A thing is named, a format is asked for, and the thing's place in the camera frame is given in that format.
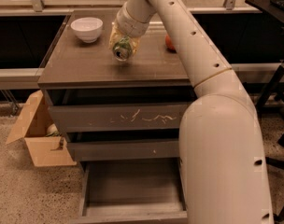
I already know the black office chair base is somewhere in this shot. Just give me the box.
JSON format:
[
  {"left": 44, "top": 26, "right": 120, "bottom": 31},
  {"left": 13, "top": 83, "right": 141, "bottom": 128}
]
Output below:
[{"left": 263, "top": 103, "right": 284, "bottom": 224}]

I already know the white ceramic bowl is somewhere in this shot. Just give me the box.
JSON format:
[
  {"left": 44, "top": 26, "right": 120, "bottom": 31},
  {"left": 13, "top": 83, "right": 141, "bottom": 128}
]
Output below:
[{"left": 70, "top": 17, "right": 103, "bottom": 43}]

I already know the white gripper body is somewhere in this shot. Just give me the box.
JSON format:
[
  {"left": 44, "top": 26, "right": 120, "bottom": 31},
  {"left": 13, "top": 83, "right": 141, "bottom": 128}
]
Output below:
[{"left": 116, "top": 2, "right": 152, "bottom": 37}]

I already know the black side desk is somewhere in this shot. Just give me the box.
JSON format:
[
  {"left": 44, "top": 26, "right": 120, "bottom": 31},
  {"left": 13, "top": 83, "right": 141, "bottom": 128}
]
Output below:
[{"left": 245, "top": 0, "right": 284, "bottom": 110}]

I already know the middle grey drawer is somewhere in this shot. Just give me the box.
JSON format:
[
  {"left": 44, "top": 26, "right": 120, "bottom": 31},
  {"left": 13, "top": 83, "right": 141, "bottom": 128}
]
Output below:
[{"left": 67, "top": 129, "right": 179, "bottom": 161}]

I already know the green soda can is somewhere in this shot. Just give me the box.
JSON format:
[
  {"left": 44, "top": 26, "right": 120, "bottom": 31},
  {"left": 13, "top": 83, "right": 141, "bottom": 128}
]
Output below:
[{"left": 112, "top": 36, "right": 133, "bottom": 62}]

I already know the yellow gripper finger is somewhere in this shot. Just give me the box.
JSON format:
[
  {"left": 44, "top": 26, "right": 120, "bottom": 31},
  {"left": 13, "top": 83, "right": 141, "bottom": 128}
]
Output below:
[
  {"left": 108, "top": 22, "right": 123, "bottom": 50},
  {"left": 130, "top": 37, "right": 140, "bottom": 56}
]

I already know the grey drawer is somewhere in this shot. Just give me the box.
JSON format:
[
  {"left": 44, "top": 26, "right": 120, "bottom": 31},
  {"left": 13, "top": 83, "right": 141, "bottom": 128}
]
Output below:
[
  {"left": 67, "top": 129, "right": 179, "bottom": 161},
  {"left": 45, "top": 86, "right": 195, "bottom": 133},
  {"left": 70, "top": 158, "right": 188, "bottom": 224}
]

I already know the open cardboard box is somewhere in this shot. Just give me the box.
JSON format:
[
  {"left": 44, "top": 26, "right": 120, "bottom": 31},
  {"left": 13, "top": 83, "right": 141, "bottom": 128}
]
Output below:
[{"left": 7, "top": 91, "right": 77, "bottom": 167}]

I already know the white round object in box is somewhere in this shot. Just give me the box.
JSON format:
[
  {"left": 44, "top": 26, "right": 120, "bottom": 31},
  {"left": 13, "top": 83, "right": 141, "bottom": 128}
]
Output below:
[{"left": 46, "top": 124, "right": 60, "bottom": 137}]

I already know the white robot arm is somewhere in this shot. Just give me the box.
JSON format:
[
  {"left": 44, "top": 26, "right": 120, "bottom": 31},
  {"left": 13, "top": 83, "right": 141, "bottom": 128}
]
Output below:
[{"left": 110, "top": 0, "right": 275, "bottom": 224}]

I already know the top grey drawer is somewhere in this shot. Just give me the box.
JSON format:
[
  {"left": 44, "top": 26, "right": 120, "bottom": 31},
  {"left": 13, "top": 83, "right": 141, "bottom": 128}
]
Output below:
[{"left": 45, "top": 86, "right": 195, "bottom": 133}]

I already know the red apple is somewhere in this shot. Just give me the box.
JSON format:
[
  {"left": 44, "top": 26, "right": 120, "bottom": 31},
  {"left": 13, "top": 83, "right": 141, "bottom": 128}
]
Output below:
[{"left": 165, "top": 35, "right": 176, "bottom": 51}]

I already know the grey drawer cabinet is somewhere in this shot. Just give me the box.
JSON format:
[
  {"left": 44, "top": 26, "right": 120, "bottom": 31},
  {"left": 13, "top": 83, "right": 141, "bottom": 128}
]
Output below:
[{"left": 37, "top": 8, "right": 199, "bottom": 173}]

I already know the bottom grey drawer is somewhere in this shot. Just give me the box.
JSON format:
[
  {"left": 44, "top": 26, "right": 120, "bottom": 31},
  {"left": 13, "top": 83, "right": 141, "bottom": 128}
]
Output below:
[{"left": 70, "top": 158, "right": 188, "bottom": 224}]

